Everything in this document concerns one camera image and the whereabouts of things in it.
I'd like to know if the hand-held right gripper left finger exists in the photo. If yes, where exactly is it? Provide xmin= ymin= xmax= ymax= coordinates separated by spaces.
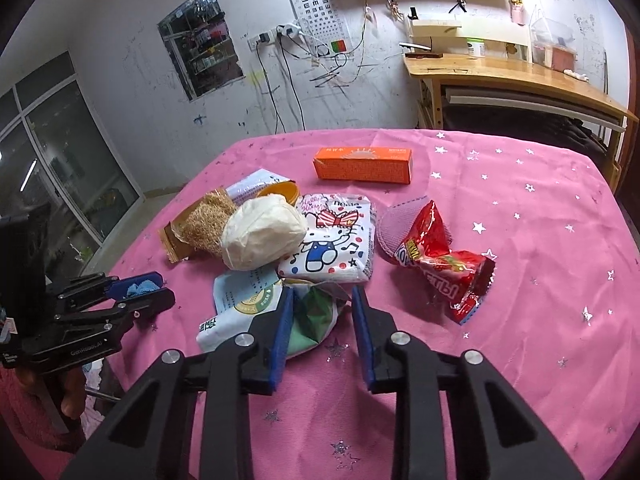
xmin=60 ymin=286 xmax=296 ymax=480

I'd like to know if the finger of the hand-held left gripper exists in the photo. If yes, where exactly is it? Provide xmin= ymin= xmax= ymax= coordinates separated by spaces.
xmin=54 ymin=287 xmax=177 ymax=333
xmin=49 ymin=271 xmax=164 ymax=311

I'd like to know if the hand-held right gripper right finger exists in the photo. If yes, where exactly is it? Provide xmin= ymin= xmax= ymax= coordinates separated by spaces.
xmin=351 ymin=285 xmax=584 ymax=480

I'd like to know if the green and white packet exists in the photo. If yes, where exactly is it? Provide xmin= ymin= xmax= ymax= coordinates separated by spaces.
xmin=280 ymin=280 xmax=354 ymax=359

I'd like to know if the tan loofah sponge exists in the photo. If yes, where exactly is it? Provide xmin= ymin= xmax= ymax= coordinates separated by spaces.
xmin=175 ymin=187 xmax=240 ymax=259

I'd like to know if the person's left hand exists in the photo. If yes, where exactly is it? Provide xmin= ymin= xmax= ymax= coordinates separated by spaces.
xmin=50 ymin=364 xmax=90 ymax=421

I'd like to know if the white and blue packet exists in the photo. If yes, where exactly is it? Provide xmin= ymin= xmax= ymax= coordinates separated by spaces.
xmin=196 ymin=267 xmax=286 ymax=354

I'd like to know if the glass sliding door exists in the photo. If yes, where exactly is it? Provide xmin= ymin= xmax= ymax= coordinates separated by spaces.
xmin=0 ymin=50 xmax=147 ymax=273

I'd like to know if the cartoon cat printed packet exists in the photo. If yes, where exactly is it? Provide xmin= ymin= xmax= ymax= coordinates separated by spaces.
xmin=277 ymin=192 xmax=377 ymax=284

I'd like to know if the white crumpled bag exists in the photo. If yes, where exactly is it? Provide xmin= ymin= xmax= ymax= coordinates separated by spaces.
xmin=220 ymin=196 xmax=309 ymax=271

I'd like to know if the red snack bag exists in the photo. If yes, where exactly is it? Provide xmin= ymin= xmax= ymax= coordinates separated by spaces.
xmin=394 ymin=200 xmax=497 ymax=325

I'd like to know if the purple knitted cloth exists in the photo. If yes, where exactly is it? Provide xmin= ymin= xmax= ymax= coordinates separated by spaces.
xmin=375 ymin=195 xmax=436 ymax=261

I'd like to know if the white printed paper packet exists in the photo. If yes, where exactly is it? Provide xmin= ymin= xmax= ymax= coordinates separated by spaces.
xmin=224 ymin=169 xmax=296 ymax=207

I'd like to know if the orange round lid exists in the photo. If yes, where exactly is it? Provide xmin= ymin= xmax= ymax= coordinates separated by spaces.
xmin=256 ymin=181 xmax=300 ymax=207

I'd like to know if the orange cardboard box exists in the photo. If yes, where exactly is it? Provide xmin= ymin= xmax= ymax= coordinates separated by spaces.
xmin=312 ymin=146 xmax=415 ymax=185

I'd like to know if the pink star-print tablecloth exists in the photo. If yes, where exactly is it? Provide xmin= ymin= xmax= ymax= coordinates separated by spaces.
xmin=67 ymin=127 xmax=635 ymax=480

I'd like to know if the wooden desk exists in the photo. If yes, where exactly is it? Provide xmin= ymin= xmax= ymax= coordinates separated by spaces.
xmin=402 ymin=52 xmax=640 ymax=183

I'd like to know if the white desk shelf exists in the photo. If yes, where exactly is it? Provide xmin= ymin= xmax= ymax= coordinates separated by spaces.
xmin=408 ymin=18 xmax=532 ymax=61

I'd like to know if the clear plastic container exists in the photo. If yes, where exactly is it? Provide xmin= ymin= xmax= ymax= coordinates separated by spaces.
xmin=529 ymin=2 xmax=582 ymax=72

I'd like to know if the wall recess with shelves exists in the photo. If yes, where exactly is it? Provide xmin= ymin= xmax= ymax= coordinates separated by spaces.
xmin=157 ymin=0 xmax=246 ymax=102

